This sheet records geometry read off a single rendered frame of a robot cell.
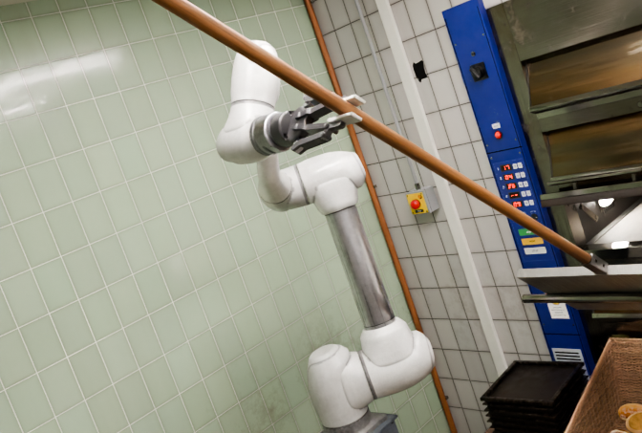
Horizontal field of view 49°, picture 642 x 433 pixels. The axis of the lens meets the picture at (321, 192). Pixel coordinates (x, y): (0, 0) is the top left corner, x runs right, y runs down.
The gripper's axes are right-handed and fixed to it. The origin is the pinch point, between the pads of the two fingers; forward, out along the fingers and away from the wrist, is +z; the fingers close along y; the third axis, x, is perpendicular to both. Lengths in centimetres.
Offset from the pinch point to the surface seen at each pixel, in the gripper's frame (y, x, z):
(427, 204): -38, -123, -87
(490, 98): -66, -102, -46
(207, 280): 14, -53, -124
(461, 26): -87, -84, -49
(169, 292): 23, -40, -125
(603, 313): -2, -156, -27
